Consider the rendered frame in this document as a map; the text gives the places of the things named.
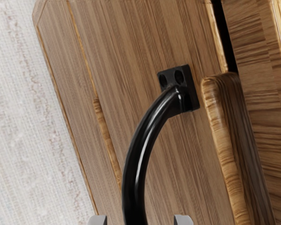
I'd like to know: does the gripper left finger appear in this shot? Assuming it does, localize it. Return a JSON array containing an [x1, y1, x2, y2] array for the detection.
[[87, 214, 108, 225]]

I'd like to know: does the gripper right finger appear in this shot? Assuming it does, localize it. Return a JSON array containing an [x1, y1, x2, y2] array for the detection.
[[173, 213, 194, 225]]

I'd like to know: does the wooden drawer cabinet, black handle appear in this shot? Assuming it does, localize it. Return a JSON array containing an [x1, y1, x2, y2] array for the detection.
[[32, 0, 281, 225]]

